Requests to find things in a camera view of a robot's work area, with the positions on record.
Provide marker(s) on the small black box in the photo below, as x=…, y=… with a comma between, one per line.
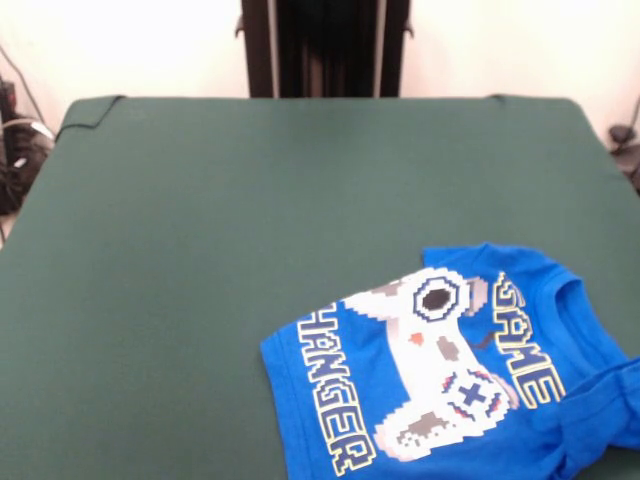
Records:
x=7, y=100

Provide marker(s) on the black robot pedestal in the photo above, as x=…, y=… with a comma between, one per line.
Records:
x=325, y=50

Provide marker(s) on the blue printed t-shirt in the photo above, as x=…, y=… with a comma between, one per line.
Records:
x=350, y=400

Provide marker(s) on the dark green table cloth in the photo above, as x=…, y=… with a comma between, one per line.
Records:
x=200, y=250

